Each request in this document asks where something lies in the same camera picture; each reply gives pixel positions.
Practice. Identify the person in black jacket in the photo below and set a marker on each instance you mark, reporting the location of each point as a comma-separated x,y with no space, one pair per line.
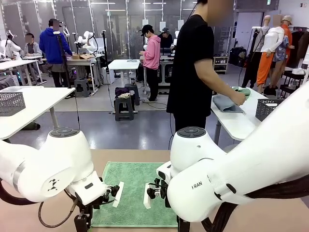
166,39

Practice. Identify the seated person in grey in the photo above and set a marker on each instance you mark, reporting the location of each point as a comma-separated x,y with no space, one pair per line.
32,49

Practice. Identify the black camera tripod pole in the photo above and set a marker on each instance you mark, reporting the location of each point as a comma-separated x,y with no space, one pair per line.
63,60
105,53

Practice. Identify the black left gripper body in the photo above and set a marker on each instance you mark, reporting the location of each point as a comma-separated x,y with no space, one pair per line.
83,220

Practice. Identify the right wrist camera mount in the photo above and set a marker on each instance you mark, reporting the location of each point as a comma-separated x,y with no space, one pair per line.
146,195

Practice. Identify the white side table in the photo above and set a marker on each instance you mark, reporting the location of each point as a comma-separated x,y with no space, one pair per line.
36,101
231,123

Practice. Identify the dark purple garment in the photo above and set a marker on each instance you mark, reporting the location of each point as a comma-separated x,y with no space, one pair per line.
122,91

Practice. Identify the person's right hand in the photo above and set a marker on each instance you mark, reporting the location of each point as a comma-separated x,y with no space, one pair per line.
239,99

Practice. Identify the white shoe rack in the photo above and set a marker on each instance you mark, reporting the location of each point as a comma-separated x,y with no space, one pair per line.
222,65

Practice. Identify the grey plastic step stool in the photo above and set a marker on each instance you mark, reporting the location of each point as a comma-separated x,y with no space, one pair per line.
124,101
82,87
135,94

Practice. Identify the white background desk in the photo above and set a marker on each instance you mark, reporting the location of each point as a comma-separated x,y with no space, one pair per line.
123,64
79,61
14,63

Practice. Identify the person's right forearm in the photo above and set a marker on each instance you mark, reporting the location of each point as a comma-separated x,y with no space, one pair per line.
217,83

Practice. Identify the person in blue hoodie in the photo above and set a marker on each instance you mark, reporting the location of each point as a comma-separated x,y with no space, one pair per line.
51,46

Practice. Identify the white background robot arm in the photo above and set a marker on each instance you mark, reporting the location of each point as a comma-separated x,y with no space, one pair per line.
12,47
89,46

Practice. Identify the blue-grey terry towel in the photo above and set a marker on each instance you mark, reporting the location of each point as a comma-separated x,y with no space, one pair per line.
224,104

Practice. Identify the person in pink hoodie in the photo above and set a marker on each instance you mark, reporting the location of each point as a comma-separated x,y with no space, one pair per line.
152,53

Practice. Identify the mannequin with black trousers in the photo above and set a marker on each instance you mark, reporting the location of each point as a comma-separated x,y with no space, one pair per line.
253,70

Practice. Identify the beige cloth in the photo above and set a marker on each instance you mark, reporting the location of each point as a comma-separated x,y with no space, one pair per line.
124,96

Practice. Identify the mannequin with orange trousers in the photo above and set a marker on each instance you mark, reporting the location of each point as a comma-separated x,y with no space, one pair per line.
272,41

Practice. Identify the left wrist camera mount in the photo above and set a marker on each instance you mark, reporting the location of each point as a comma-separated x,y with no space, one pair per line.
119,193

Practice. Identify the dark bundle on floor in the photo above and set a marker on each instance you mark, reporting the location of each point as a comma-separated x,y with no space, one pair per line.
32,126

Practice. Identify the grey plastic lattice basket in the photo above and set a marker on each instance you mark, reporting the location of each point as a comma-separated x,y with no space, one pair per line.
12,104
265,111

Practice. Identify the open cardboard box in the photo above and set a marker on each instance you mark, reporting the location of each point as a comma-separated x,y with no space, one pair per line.
80,57

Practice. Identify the person in black t-shirt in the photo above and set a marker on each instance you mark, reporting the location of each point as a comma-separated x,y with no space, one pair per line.
193,60

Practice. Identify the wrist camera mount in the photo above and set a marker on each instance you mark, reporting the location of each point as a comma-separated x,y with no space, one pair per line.
146,195
119,193

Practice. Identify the black utility cart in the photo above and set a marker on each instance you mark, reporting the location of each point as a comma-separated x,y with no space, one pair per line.
289,77

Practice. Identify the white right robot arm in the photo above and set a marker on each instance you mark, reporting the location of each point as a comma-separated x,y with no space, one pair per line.
217,181

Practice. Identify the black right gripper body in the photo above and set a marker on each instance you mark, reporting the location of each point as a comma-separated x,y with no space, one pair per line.
183,226

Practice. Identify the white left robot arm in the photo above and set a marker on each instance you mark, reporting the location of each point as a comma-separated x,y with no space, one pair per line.
60,157

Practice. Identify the clothes rack with dark garments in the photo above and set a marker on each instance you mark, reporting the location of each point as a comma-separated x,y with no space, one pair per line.
295,48

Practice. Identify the mannequin with orange shirt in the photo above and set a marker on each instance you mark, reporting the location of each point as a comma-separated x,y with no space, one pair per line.
287,31

